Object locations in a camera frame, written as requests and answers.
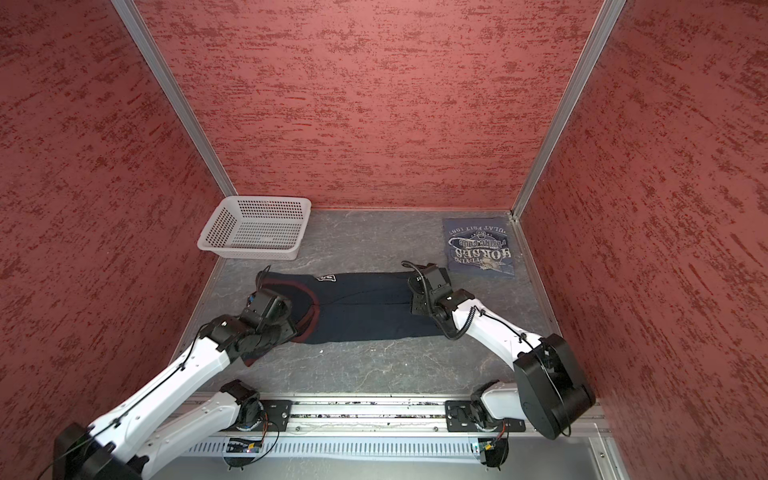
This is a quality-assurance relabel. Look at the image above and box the white plastic laundry basket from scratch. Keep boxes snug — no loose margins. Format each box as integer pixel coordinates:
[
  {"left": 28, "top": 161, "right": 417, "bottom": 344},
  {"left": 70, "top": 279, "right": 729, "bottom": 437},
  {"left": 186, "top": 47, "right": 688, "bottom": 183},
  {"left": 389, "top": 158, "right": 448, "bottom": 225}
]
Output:
[{"left": 197, "top": 196, "right": 312, "bottom": 261}]

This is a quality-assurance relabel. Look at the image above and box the dark navy maroon-trimmed tank top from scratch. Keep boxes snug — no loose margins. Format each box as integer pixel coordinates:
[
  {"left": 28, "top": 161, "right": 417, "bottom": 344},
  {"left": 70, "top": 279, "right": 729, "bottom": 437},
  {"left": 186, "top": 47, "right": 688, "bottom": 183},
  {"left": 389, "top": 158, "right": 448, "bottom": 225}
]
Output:
[{"left": 263, "top": 272, "right": 442, "bottom": 345}]

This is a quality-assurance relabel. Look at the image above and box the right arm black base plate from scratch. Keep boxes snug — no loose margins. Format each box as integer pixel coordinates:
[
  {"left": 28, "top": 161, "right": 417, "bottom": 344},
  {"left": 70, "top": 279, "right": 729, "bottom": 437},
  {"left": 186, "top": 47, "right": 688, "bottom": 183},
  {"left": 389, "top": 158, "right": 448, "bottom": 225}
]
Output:
[{"left": 444, "top": 400, "right": 500, "bottom": 433}]

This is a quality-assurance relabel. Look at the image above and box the grey-blue tank top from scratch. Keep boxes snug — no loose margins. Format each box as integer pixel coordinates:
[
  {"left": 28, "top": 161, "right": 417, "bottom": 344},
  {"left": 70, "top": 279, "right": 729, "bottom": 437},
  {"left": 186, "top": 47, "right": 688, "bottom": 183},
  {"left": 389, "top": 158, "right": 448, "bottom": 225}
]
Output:
[{"left": 443, "top": 217, "right": 515, "bottom": 277}]

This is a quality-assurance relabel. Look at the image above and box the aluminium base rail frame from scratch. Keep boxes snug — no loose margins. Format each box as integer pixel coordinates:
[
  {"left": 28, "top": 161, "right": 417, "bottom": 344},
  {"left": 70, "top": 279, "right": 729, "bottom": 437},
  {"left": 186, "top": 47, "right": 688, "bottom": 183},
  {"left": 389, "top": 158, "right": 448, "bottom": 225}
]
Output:
[{"left": 170, "top": 396, "right": 628, "bottom": 479}]

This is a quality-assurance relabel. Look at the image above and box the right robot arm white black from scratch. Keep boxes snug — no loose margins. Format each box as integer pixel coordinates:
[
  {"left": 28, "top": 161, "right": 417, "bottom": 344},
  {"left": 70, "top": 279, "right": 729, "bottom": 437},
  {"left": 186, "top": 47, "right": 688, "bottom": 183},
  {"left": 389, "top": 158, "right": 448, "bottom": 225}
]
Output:
[{"left": 401, "top": 261, "right": 596, "bottom": 440}]

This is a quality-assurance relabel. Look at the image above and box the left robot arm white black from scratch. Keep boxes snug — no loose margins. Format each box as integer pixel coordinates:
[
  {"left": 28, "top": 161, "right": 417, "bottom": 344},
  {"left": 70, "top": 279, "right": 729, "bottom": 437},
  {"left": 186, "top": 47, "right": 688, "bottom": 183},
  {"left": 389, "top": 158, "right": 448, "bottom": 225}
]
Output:
[{"left": 51, "top": 289, "right": 298, "bottom": 479}]

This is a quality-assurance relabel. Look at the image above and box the white perforated cable duct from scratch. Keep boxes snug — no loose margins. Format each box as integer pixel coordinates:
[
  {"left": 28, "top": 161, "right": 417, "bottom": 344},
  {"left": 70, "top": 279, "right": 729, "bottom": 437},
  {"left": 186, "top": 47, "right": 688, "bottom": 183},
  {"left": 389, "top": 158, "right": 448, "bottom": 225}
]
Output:
[{"left": 183, "top": 436, "right": 480, "bottom": 462}]

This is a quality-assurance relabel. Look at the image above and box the aluminium corner post left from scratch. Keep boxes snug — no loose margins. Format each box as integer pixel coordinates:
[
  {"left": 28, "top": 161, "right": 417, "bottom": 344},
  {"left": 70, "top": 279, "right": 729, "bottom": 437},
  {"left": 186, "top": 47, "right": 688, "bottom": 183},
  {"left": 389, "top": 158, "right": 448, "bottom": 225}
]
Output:
[{"left": 111, "top": 0, "right": 237, "bottom": 196}]

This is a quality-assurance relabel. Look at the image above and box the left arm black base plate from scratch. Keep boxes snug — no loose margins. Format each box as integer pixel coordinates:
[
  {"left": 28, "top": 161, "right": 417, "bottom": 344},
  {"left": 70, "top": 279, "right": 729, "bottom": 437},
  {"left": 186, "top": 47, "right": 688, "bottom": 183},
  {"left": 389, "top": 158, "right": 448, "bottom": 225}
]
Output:
[{"left": 260, "top": 399, "right": 293, "bottom": 433}]

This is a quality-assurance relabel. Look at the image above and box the aluminium corner post right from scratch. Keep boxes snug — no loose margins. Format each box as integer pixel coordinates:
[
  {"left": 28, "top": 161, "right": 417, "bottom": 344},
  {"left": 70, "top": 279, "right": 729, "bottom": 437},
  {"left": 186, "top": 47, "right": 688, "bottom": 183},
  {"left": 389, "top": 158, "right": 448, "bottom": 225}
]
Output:
[{"left": 511, "top": 0, "right": 626, "bottom": 222}]

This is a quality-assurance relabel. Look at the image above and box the left small circuit board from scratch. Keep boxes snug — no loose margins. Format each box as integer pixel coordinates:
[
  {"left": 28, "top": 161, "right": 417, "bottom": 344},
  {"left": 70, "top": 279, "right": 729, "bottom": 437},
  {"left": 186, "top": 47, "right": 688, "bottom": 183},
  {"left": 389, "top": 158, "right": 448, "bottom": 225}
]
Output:
[{"left": 225, "top": 438, "right": 264, "bottom": 454}]

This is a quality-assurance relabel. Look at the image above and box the aluminium corner post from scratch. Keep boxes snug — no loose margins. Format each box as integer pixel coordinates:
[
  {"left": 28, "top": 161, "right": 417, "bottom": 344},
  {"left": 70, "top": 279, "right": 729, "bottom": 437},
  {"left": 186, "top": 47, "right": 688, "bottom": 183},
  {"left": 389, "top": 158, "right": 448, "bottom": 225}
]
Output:
[
  {"left": 511, "top": 0, "right": 626, "bottom": 222},
  {"left": 111, "top": 0, "right": 237, "bottom": 196}
]

